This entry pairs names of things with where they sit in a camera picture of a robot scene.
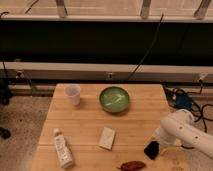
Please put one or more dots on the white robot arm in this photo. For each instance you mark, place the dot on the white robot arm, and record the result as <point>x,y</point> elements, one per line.
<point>179,125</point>

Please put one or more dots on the white plastic bottle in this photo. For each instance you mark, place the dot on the white plastic bottle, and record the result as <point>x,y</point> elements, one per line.
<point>62,149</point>

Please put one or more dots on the white sponge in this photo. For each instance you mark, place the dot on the white sponge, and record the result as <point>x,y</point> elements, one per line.
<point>107,138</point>

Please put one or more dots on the blue power box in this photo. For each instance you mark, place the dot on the blue power box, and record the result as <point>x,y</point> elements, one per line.
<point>183,101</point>

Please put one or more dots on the black object on floor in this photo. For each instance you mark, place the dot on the black object on floor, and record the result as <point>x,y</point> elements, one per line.
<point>4,133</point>

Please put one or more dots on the red chili pepper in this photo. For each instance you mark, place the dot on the red chili pepper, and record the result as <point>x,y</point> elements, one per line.
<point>132,166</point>

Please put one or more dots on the green bowl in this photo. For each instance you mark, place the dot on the green bowl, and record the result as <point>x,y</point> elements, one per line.
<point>114,99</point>

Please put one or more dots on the translucent plastic cup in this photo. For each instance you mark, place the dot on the translucent plastic cup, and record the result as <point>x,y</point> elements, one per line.
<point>72,92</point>

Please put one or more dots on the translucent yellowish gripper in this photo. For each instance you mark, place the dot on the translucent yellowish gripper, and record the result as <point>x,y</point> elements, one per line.
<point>155,138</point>

